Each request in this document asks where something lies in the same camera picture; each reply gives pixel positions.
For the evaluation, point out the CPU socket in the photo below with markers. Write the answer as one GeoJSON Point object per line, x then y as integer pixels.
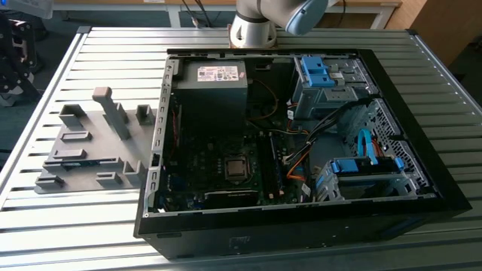
{"type": "Point", "coordinates": [237, 168]}

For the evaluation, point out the black graphics card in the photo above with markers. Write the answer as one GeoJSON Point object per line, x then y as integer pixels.
{"type": "Point", "coordinates": [231, 199]}

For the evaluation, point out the grey parts rack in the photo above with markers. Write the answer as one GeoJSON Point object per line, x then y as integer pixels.
{"type": "Point", "coordinates": [98, 146]}

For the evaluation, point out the tall grey drive cage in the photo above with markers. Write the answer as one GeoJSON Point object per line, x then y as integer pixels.
{"type": "Point", "coordinates": [331, 98]}

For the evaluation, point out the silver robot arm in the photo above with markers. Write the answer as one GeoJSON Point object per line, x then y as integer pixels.
{"type": "Point", "coordinates": [253, 28]}

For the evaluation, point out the grey power supply unit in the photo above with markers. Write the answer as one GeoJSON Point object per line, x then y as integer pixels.
{"type": "Point", "coordinates": [211, 96]}

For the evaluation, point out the black PC case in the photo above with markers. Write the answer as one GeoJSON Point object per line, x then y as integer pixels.
{"type": "Point", "coordinates": [263, 234]}

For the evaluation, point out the green motherboard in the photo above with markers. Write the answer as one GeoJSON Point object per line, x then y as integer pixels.
{"type": "Point", "coordinates": [195, 166]}

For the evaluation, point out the brown wooden cabinet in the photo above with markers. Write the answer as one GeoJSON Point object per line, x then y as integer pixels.
{"type": "Point", "coordinates": [443, 25]}

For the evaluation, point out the hard disk in blue carrier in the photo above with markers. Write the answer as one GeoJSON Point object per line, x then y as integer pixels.
{"type": "Point", "coordinates": [347, 166]}

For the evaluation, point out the low grey disk bay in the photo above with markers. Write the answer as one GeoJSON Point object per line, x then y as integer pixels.
{"type": "Point", "coordinates": [377, 180]}

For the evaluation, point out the blue-green RAM stick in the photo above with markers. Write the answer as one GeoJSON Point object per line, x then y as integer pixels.
{"type": "Point", "coordinates": [80, 164]}
{"type": "Point", "coordinates": [277, 169]}

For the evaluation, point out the white stand leg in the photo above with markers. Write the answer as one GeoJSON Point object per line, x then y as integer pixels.
{"type": "Point", "coordinates": [6, 100]}

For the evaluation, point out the white-framed wooden desk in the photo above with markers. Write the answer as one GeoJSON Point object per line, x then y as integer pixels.
{"type": "Point", "coordinates": [369, 3]}

